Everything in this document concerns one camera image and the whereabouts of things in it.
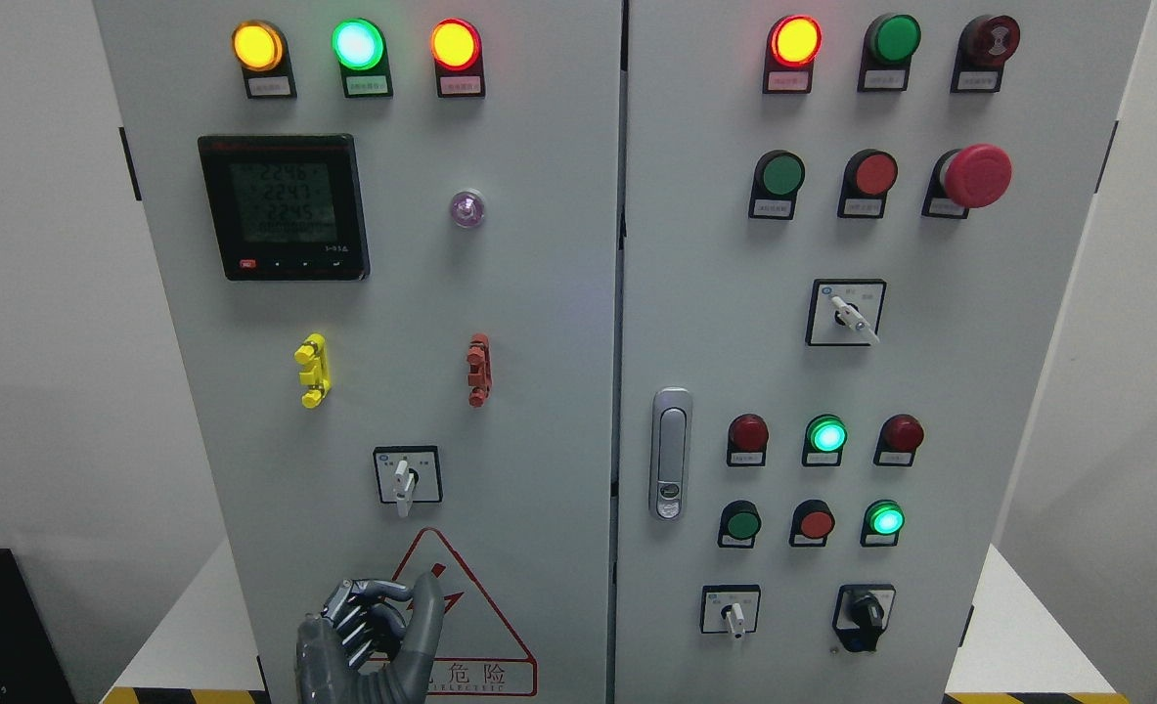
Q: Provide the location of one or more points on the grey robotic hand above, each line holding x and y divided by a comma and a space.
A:
373, 642

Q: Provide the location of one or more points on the white rotary switch door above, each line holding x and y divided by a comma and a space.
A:
408, 476

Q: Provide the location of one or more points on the red electric warning sticker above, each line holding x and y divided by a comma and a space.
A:
480, 655

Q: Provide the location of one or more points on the yellow terminal clip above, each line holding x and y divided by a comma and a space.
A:
314, 373

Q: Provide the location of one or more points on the red terminal clip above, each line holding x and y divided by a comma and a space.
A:
479, 370

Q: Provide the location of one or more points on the green push button lower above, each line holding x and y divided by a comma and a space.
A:
739, 525

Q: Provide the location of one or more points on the green push button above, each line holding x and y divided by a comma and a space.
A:
739, 525
776, 181

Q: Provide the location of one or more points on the grey left cabinet door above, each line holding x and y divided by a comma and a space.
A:
526, 476

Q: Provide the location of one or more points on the grey cabinet door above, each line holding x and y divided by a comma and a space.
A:
718, 303
526, 476

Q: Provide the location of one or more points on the dark red indicator left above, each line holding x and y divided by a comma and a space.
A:
747, 441

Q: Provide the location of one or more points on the dark red indicator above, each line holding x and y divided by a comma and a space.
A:
747, 441
898, 441

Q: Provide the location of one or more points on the black digital power meter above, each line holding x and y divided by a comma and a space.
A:
286, 207

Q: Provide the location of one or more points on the clear white light bulb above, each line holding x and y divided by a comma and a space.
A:
468, 208

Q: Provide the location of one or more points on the red push button lower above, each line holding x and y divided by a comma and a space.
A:
812, 523

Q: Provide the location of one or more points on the red push button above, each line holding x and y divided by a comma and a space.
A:
867, 178
812, 523

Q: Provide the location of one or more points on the lit green indicator middle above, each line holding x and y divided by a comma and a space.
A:
823, 441

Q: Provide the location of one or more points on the lit green button lower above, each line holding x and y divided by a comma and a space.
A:
882, 524

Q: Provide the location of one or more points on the dark red indicator right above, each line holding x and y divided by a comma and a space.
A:
898, 441

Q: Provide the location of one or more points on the green indicator light top left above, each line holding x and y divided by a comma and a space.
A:
361, 52

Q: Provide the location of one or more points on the red-orange indicator light left door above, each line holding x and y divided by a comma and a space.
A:
455, 46

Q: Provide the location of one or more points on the yellow indicator light top left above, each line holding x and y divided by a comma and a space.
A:
263, 56

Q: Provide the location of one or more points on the green push button upper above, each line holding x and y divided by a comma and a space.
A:
776, 181

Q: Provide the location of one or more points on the grey right cabinet door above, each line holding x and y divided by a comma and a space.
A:
718, 303

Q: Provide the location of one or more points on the red push button upper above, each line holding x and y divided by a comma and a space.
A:
867, 178

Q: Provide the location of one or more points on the lit red indicator right door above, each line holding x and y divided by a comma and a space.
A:
791, 49

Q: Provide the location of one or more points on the red emergency stop button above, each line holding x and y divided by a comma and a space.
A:
966, 179

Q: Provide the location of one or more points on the green indicator top right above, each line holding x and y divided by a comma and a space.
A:
888, 47

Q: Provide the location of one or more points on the dark red buzzer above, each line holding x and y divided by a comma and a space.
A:
983, 47

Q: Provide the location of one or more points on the white rotary switch lower right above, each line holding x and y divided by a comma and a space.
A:
730, 610

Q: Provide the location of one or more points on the white rotary switch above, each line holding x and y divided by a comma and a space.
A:
844, 312
730, 610

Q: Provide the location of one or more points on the silver door handle lock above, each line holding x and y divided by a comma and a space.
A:
669, 452

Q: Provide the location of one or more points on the black rotary knob switch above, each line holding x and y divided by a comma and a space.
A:
861, 614

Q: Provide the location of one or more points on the white rotary switch upper right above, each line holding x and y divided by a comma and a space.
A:
844, 312

